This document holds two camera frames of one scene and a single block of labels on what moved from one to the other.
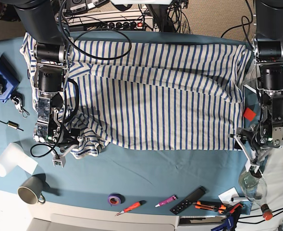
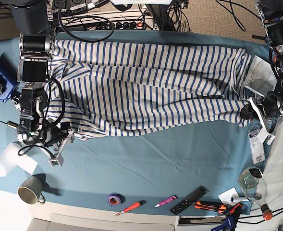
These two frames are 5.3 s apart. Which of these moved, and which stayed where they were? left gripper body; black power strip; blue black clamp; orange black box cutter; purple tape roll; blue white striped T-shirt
Moved: blue white striped T-shirt; left gripper body
Stayed: black power strip; orange black box cutter; blue black clamp; purple tape roll
